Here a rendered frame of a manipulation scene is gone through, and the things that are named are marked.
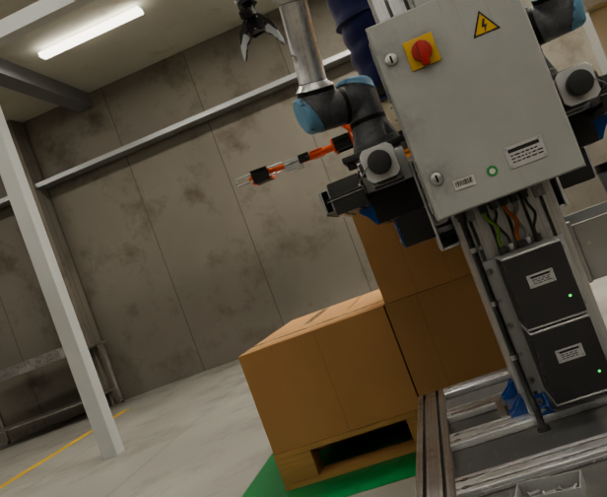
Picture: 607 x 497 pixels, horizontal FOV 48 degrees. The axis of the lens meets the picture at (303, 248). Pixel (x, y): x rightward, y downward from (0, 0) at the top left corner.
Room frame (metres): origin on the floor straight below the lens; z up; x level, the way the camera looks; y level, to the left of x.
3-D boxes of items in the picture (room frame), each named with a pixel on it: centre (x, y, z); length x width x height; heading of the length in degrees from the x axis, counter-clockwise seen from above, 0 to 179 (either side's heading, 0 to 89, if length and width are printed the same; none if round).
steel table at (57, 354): (8.78, 3.76, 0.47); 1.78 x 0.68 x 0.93; 83
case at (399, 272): (2.68, -0.54, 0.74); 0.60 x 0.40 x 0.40; 79
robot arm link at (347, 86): (2.14, -0.32, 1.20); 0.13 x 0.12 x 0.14; 106
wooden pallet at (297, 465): (3.03, -0.30, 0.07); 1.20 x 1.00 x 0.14; 79
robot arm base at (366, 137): (2.14, -0.33, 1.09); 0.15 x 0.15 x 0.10
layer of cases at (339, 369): (3.03, -0.30, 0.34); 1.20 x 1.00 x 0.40; 79
